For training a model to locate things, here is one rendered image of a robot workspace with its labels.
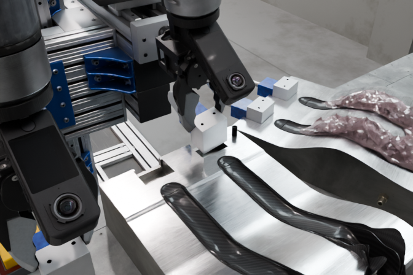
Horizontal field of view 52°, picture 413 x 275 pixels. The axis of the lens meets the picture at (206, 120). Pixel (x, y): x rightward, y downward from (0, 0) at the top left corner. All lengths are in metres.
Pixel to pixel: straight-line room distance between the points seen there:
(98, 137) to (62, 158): 1.56
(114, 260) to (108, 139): 1.28
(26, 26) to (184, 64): 0.28
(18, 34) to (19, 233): 0.20
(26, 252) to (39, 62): 0.20
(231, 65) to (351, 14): 2.95
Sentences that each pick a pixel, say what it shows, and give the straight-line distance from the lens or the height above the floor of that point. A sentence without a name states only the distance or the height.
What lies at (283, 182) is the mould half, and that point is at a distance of 0.67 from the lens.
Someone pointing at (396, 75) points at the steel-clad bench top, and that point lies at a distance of 1.23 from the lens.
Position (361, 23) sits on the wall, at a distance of 3.44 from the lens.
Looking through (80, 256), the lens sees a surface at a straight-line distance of 0.49.
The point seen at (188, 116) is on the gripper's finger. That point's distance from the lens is 0.64.
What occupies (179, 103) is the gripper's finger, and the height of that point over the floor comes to 1.01.
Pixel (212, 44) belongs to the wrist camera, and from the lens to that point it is 0.57.
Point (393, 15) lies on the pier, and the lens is 3.07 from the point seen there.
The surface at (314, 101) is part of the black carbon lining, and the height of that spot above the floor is 0.85.
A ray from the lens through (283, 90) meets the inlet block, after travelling 0.92.
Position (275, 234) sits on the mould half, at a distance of 0.58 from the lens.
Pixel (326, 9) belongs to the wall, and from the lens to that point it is 3.65.
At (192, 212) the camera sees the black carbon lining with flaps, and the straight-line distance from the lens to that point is 0.62.
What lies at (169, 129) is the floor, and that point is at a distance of 2.30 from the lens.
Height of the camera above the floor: 1.33
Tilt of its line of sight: 34 degrees down
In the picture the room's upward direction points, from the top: straight up
